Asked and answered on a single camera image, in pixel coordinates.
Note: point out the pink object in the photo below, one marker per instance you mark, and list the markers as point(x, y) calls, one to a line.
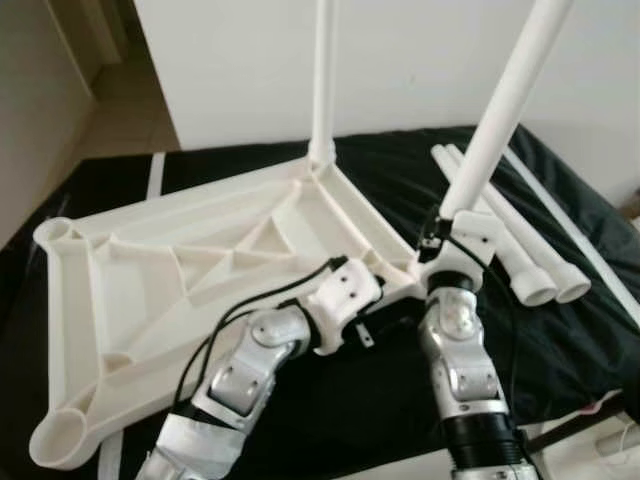
point(605, 403)

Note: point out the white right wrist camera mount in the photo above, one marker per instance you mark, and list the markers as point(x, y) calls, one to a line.
point(470, 235)

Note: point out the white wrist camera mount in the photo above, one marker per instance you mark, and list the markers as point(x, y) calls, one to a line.
point(345, 295)
point(470, 235)

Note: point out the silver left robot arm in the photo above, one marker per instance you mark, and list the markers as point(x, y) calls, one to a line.
point(240, 375)

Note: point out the black stand bar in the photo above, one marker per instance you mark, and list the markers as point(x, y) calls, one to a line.
point(580, 430)

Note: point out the brown wooden object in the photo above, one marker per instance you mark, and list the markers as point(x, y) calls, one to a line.
point(631, 205)

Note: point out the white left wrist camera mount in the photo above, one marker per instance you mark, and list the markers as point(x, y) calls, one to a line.
point(345, 295)

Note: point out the black cloth cover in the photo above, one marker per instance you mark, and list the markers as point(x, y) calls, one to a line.
point(400, 180)

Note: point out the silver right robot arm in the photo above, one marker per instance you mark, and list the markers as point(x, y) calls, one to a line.
point(460, 340)

